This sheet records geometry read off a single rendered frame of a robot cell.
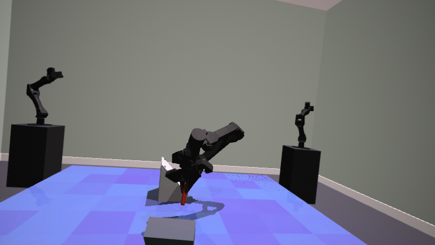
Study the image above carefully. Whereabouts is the red peg with white band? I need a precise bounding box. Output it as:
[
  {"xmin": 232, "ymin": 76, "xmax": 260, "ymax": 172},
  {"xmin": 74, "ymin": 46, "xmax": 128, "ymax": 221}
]
[{"xmin": 181, "ymin": 182, "xmax": 187, "ymax": 205}]

